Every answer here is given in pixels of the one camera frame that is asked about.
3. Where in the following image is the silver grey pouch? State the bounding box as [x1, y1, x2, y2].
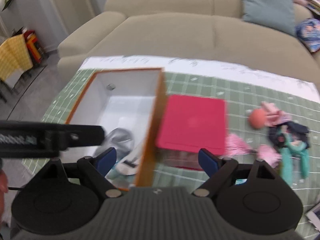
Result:
[93, 128, 135, 160]

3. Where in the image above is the dark navy cloth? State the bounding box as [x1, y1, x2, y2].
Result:
[268, 121, 310, 148]

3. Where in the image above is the cluttered side shelf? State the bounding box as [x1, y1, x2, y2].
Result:
[306, 0, 320, 17]

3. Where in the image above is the red box lid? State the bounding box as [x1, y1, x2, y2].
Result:
[156, 95, 228, 170]

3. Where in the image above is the teal haired plush doll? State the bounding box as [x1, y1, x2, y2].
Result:
[275, 141, 310, 186]

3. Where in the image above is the yellow checked cloth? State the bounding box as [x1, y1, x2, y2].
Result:
[1, 35, 33, 87]

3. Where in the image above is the beige sofa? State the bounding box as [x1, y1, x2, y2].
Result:
[58, 0, 319, 85]

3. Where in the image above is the blue anime print cushion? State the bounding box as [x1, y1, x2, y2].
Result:
[296, 18, 320, 54]

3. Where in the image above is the coral foam ball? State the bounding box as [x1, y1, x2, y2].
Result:
[248, 108, 266, 129]

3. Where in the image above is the green checked tablecloth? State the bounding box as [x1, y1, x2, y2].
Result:
[21, 55, 320, 240]

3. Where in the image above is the red storage rack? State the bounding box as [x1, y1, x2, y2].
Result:
[22, 29, 47, 64]

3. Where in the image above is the pink cloth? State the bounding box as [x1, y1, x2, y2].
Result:
[261, 101, 292, 127]

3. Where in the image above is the pink plush on sofa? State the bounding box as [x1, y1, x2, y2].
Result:
[293, 0, 308, 7]

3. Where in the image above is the light blue cushion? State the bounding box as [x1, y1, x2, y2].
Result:
[242, 0, 296, 36]

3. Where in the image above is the orange white open box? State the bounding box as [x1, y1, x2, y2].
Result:
[66, 68, 167, 191]

